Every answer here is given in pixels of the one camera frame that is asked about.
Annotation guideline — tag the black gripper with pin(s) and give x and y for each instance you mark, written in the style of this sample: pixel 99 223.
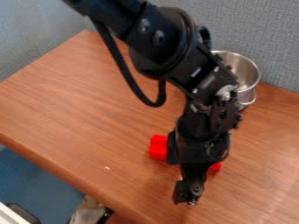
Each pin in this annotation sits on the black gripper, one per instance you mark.
pixel 199 140

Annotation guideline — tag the red plastic block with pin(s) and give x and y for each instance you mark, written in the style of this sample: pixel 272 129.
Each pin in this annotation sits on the red plastic block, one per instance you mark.
pixel 157 147

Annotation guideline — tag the stainless steel pot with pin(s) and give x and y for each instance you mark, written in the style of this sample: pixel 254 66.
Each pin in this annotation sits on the stainless steel pot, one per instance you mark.
pixel 246 69

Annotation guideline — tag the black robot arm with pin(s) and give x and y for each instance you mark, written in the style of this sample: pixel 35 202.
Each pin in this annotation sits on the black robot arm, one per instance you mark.
pixel 161 48

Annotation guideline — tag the white object at corner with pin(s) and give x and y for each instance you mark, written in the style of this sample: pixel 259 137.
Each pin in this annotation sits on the white object at corner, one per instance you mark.
pixel 9 217

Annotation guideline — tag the grey table leg bracket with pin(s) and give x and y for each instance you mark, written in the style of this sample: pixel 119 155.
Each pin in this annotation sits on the grey table leg bracket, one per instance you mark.
pixel 91 212

